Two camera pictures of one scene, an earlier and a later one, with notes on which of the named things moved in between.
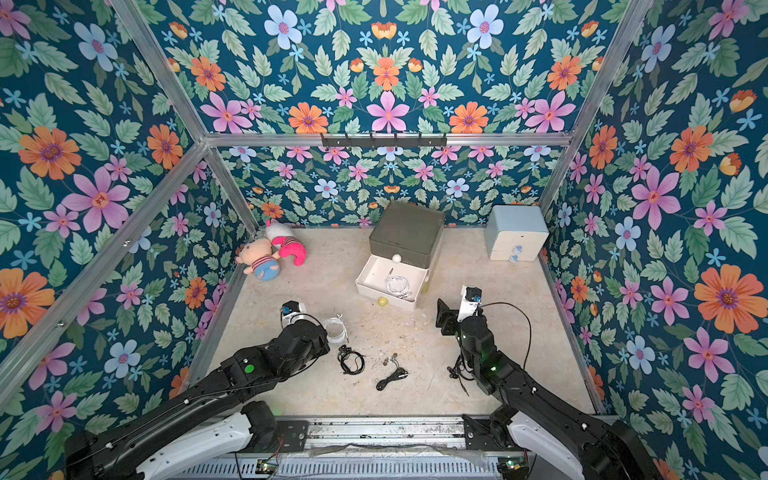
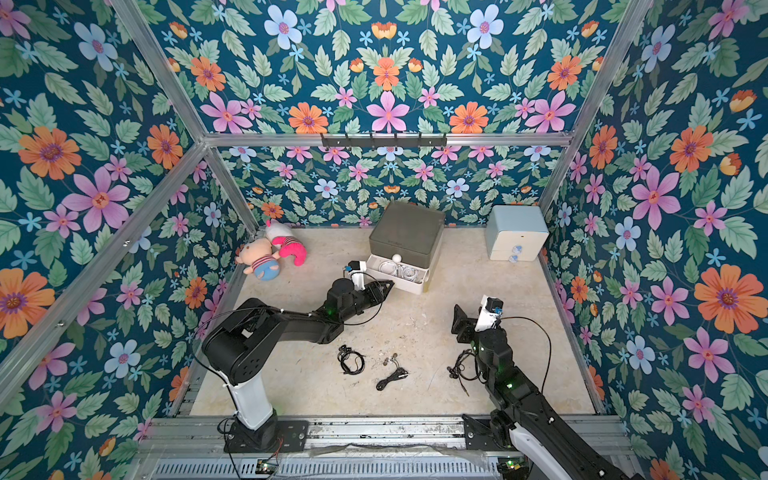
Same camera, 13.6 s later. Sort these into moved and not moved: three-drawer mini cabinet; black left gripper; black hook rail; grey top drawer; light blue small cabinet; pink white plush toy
Moved: black left gripper
Not moved: black hook rail; grey top drawer; pink white plush toy; light blue small cabinet; three-drawer mini cabinet
